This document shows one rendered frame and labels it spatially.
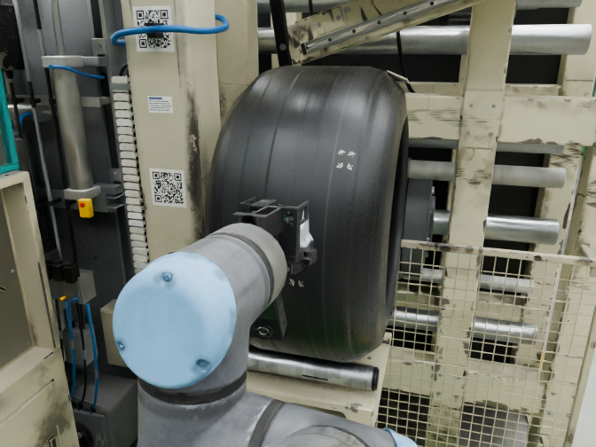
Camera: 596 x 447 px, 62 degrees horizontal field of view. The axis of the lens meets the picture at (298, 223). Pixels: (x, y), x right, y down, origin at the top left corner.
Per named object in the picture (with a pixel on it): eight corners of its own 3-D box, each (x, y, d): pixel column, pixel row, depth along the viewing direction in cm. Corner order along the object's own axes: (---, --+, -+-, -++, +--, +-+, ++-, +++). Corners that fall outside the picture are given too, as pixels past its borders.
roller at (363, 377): (211, 350, 104) (202, 365, 100) (208, 333, 101) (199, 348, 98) (379, 380, 95) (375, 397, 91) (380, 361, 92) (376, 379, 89)
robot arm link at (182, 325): (102, 385, 37) (99, 259, 35) (183, 321, 49) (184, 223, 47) (216, 413, 35) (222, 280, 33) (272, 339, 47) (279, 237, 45)
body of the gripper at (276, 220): (312, 200, 60) (283, 219, 49) (309, 267, 62) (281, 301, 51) (254, 195, 62) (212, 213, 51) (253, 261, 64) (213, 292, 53)
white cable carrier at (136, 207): (137, 300, 110) (110, 76, 94) (150, 290, 114) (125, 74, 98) (155, 302, 109) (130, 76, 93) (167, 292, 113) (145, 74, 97)
